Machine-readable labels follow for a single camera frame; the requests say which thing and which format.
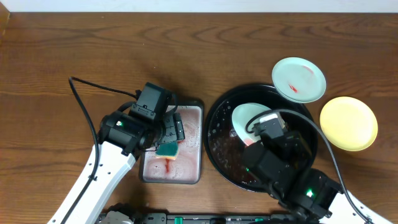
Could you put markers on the round black tray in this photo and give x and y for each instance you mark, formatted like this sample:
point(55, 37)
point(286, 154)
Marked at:
point(222, 144)

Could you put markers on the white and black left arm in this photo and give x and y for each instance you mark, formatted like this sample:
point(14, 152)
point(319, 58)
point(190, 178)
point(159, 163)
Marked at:
point(122, 139)

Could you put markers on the yellow plate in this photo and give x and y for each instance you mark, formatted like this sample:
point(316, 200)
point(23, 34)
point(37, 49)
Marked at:
point(348, 123)

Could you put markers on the green and orange sponge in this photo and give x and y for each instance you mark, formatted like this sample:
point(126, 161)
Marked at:
point(168, 151)

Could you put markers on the mint plate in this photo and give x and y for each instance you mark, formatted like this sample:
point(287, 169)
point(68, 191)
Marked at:
point(241, 115)
point(298, 80)

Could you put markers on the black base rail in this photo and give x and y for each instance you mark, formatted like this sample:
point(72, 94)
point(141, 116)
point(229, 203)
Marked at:
point(124, 213)

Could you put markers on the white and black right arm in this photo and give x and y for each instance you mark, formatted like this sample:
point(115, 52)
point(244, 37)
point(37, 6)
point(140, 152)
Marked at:
point(281, 163)

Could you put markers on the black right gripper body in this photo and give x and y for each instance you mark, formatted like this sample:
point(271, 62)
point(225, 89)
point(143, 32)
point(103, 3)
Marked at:
point(295, 150)

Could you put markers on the black rectangular soapy water tray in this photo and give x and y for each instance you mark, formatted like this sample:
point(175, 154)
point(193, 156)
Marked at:
point(185, 168)

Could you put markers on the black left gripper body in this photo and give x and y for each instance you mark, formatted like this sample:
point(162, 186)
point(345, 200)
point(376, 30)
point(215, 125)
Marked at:
point(173, 129)

